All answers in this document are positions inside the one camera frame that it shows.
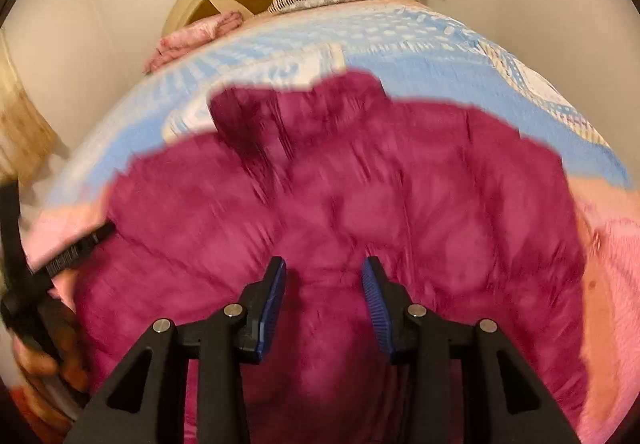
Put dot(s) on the left hand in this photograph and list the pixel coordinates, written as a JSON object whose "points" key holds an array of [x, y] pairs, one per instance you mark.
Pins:
{"points": [[63, 329]]}

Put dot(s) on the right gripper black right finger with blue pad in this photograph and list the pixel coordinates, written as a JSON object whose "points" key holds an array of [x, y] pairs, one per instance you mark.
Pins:
{"points": [[467, 381]]}

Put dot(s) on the blue pink patterned bed blanket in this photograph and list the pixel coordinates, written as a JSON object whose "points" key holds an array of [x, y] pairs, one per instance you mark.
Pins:
{"points": [[416, 54]]}

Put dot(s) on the beige side window curtain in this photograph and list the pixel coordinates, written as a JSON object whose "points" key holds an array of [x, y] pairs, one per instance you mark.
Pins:
{"points": [[27, 139]]}

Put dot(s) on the magenta puffer jacket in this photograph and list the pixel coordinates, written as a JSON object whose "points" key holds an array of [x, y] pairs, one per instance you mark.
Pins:
{"points": [[472, 218]]}

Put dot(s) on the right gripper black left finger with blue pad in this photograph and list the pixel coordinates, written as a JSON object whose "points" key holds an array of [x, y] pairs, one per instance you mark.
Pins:
{"points": [[144, 399]]}

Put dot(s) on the folded pink floral cloth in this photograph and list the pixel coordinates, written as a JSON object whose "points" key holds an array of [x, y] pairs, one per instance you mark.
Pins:
{"points": [[181, 42]]}

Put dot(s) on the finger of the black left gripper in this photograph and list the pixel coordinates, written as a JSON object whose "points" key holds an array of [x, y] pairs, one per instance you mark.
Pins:
{"points": [[75, 252]]}

